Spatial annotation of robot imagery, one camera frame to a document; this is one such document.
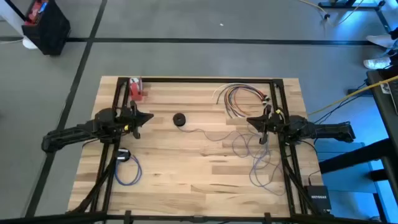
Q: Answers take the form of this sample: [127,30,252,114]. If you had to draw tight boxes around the black office desk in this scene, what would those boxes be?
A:
[317,0,393,34]

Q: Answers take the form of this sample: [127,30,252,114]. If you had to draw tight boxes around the yellow floor extension cord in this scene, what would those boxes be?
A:
[298,0,365,26]

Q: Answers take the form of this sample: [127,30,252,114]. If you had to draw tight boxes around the red tape dispenser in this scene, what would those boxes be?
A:
[128,77,147,102]

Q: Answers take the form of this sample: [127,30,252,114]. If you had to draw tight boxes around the thick yellow hanging cord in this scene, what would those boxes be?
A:
[307,75,398,116]

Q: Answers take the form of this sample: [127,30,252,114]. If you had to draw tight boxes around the black cord spool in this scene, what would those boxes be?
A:
[116,147,131,162]
[172,113,187,127]

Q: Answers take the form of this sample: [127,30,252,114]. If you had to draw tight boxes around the coiled blue cable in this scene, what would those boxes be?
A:
[114,154,143,187]

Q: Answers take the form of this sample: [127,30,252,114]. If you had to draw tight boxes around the black keyboard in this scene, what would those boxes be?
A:
[388,80,398,116]

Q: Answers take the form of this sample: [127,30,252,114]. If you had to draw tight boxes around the green wire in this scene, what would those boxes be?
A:
[216,83,269,105]

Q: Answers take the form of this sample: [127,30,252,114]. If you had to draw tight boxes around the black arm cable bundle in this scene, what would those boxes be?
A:
[281,146,315,215]
[67,149,121,215]

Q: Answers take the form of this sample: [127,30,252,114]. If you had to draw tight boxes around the person's white shoe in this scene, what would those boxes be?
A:
[363,56,392,70]
[365,34,396,49]

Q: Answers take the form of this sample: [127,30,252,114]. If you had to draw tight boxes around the person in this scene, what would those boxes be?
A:
[387,26,398,58]

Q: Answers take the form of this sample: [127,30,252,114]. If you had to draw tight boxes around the long thin blue cord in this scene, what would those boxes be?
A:
[177,124,287,197]

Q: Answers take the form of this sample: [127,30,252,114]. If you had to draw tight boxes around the black Netgear network switch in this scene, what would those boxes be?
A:
[303,185,332,211]

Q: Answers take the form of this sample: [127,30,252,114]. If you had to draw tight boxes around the white stand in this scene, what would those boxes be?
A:
[0,4,39,50]

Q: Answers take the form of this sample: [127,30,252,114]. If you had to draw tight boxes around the red wire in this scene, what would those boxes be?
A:
[233,87,271,118]

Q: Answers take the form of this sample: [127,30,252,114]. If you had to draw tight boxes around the black plastic crate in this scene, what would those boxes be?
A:
[21,0,72,56]

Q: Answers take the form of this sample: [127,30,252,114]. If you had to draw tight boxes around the black aluminium table frame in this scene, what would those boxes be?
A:
[0,77,377,224]

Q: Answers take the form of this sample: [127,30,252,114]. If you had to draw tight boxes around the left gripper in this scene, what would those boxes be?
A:
[119,101,154,139]

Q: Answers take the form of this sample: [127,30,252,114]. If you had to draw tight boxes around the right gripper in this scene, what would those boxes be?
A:
[246,105,289,145]

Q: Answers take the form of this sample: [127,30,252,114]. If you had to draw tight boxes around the black wire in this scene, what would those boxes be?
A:
[229,86,270,118]

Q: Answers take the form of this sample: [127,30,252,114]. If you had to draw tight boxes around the red box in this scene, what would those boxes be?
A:
[24,0,50,26]

